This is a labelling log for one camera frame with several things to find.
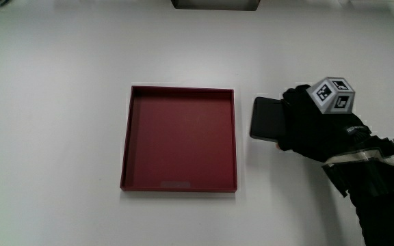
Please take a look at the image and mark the black battery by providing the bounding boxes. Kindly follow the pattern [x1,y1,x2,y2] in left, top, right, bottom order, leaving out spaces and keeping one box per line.
[249,96,289,144]

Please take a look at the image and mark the dark grey box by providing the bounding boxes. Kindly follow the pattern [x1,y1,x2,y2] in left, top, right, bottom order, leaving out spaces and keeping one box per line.
[170,0,261,12]

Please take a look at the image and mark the red square tray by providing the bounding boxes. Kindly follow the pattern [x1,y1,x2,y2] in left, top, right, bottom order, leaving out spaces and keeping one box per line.
[120,85,238,193]

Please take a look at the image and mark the white desk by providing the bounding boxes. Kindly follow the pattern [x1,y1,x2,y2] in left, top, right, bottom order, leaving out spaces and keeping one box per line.
[0,0,394,246]

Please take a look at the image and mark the person's right hand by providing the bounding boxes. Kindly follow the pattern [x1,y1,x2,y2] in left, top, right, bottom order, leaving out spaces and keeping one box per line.
[275,77,373,163]

